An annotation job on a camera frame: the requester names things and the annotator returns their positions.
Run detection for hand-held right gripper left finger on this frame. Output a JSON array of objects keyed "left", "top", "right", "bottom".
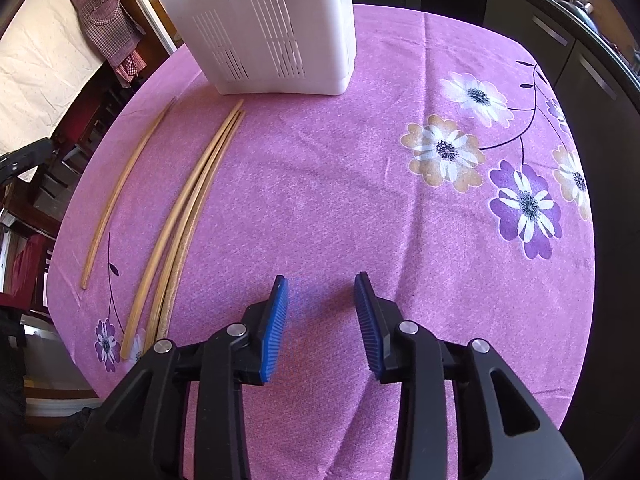
[{"left": 62, "top": 275, "right": 291, "bottom": 480}]

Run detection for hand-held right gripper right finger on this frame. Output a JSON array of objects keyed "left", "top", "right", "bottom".
[{"left": 354, "top": 271, "right": 586, "bottom": 480}]

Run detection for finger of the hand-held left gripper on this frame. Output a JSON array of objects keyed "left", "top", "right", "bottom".
[{"left": 0, "top": 139, "right": 57, "bottom": 186}]

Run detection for bamboo chopstick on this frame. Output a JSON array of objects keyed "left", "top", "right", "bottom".
[
  {"left": 80, "top": 97, "right": 177, "bottom": 291},
  {"left": 146, "top": 107, "right": 242, "bottom": 351},
  {"left": 159, "top": 110, "right": 247, "bottom": 343},
  {"left": 120, "top": 99, "right": 245, "bottom": 360}
]

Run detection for white plastic utensil holder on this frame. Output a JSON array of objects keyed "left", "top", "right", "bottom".
[{"left": 142, "top": 0, "right": 357, "bottom": 97}]

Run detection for dark wooden chair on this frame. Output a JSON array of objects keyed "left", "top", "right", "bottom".
[{"left": 27, "top": 75, "right": 126, "bottom": 241}]

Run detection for white hanging cloth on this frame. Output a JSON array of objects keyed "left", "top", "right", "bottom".
[{"left": 0, "top": 0, "right": 108, "bottom": 143}]

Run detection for purple floral tablecloth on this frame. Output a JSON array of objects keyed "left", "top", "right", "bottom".
[{"left": 47, "top": 4, "right": 596, "bottom": 480}]

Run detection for purple checked apron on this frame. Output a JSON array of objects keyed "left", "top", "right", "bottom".
[{"left": 64, "top": 0, "right": 146, "bottom": 81}]

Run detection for dark base cabinets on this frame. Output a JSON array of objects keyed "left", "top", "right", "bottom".
[{"left": 350, "top": 0, "right": 640, "bottom": 126}]

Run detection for dark stone countertop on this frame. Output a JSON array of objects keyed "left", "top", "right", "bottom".
[{"left": 480, "top": 0, "right": 640, "bottom": 91}]

